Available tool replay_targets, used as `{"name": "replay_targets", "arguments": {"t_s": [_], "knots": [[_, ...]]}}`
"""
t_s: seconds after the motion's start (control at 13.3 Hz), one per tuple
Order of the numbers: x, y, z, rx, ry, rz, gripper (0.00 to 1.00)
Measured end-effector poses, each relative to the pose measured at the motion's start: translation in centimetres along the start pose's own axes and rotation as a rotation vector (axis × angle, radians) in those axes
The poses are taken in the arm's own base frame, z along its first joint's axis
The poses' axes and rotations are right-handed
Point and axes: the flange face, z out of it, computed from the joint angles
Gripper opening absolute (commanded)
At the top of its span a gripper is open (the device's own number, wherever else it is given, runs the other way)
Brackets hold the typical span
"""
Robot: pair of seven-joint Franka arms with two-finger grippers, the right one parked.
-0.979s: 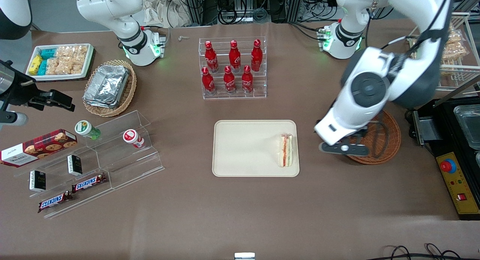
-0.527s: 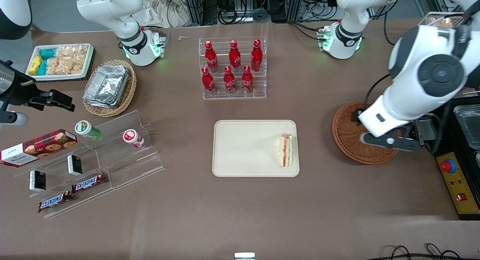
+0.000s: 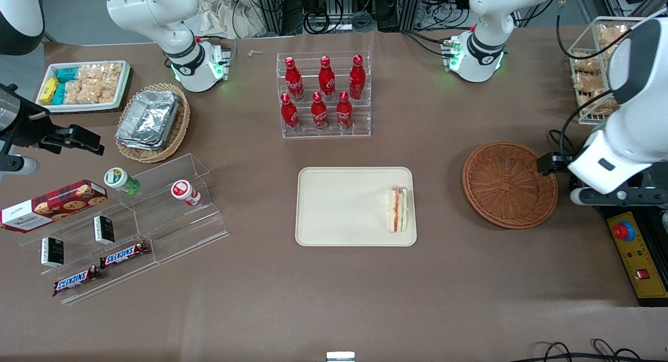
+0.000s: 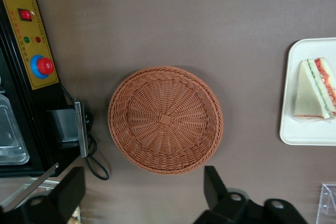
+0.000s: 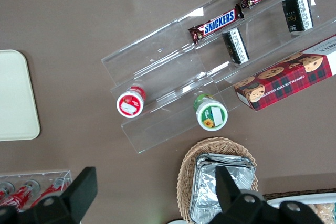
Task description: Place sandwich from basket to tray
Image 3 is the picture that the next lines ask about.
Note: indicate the clear acrylic bottle rack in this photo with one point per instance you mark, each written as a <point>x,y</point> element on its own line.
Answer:
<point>365,127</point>

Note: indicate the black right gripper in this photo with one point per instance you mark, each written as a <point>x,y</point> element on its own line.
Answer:
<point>32,131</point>

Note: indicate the teal snack packet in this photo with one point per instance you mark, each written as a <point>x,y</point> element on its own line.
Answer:
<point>59,94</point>
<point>67,74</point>

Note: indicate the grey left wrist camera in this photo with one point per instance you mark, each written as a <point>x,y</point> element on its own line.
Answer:
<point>578,196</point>

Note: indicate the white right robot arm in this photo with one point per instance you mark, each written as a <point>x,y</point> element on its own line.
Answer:
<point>172,33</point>

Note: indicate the triangular sandwich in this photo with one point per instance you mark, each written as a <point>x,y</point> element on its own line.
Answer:
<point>397,209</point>

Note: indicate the yellow snack packet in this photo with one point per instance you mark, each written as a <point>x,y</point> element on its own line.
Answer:
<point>49,89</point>

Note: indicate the green capped drink bottle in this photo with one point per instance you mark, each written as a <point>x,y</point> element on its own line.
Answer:
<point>119,179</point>

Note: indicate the red cola bottle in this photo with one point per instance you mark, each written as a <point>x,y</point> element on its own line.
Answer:
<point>344,111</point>
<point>293,80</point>
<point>289,114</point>
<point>319,113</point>
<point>357,78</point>
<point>326,79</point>

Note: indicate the small clear plastic clip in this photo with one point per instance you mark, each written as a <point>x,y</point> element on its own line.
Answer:
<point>255,52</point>

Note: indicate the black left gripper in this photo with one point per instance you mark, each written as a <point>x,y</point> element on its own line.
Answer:
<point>552,164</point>

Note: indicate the light oval wicker basket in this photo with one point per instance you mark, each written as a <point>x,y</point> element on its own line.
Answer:
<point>180,130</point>

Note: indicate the red tartan cookie box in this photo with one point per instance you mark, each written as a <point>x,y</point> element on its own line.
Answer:
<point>52,205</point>

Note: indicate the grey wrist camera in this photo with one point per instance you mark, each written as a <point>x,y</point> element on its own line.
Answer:
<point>18,165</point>
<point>578,196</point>

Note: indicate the brown round wicker basket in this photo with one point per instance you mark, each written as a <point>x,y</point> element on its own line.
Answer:
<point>509,187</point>

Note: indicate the silver metal bracket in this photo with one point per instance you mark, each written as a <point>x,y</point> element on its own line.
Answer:
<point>340,357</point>

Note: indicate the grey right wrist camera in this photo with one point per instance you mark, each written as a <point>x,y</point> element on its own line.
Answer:
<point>18,165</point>

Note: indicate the beige rectangular serving tray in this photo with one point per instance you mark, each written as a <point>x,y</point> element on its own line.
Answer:
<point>344,205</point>

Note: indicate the bagged fried snack pack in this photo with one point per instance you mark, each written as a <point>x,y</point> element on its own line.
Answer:
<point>611,34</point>
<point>586,63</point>
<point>592,104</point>
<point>588,82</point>

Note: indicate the red capped drink bottle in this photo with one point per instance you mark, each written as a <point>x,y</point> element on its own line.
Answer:
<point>183,191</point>

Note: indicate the clear acrylic stepped shelf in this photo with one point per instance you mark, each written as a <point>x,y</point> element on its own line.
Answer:
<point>177,226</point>

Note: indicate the black yellow control box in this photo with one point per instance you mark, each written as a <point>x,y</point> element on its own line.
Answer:
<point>639,263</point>

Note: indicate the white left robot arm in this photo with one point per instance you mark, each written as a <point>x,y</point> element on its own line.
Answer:
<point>636,117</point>

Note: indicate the snickers chocolate bar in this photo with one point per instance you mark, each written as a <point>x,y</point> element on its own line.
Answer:
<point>124,254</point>
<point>75,281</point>

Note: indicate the white rectangular snack tray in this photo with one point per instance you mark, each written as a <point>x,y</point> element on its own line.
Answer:
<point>83,108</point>

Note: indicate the clear rice cracker packet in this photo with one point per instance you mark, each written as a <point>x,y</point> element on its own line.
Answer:
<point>90,72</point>
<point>73,92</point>
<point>99,92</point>
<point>112,73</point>

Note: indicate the stacked aluminium foil trays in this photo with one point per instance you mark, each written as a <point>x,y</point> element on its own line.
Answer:
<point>148,119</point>

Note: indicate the small black carton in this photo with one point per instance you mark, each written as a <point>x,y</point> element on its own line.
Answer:
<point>52,251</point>
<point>104,229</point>

